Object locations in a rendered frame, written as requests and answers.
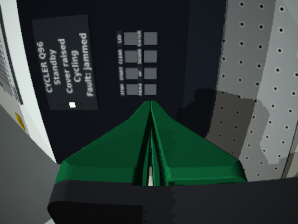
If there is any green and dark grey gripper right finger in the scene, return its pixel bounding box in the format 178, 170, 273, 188
151, 101, 248, 186

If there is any white benchtop lab instrument with lid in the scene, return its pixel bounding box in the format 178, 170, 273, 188
0, 0, 226, 164

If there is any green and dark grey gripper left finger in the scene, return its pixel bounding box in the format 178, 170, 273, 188
54, 101, 151, 186

